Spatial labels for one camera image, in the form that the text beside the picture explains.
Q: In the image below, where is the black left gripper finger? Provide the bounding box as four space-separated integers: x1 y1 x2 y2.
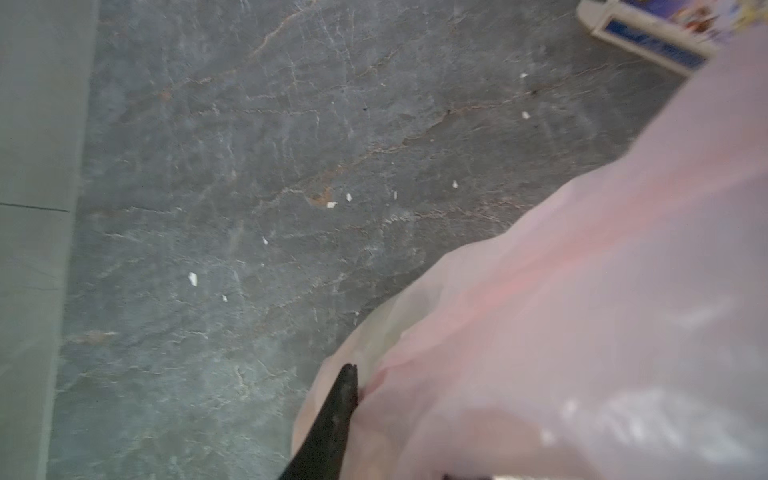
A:
278 364 359 480

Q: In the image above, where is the pink plastic shopping bag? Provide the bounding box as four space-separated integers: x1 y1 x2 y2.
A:
291 25 767 479

